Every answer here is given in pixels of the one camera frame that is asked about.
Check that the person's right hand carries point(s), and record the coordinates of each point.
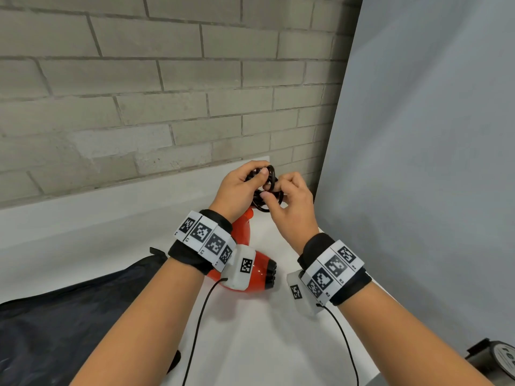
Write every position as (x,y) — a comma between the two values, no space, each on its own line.
(295,215)

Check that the grey backdrop panel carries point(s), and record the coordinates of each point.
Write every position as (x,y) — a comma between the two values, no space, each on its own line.
(422,156)

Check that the red hair dryer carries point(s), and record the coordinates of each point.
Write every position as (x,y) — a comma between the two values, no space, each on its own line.
(261,273)

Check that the person's right forearm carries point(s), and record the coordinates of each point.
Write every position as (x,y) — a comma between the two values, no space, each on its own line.
(398,341)

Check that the person's left hand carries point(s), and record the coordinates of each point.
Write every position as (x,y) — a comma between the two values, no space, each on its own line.
(231,192)

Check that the person's left forearm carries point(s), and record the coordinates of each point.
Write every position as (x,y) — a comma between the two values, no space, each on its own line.
(149,325)

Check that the person's right thumb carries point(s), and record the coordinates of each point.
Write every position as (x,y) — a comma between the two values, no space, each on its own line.
(270,197)

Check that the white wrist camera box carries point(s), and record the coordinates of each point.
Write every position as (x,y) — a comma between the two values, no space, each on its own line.
(240,269)
(301,295)

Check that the black fabric bag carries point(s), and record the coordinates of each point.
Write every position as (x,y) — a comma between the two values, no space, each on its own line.
(60,321)

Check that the person's left thumb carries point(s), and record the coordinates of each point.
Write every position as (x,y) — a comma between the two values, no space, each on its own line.
(260,176)

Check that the grey round device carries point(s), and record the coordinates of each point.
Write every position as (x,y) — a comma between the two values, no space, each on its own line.
(497,357)

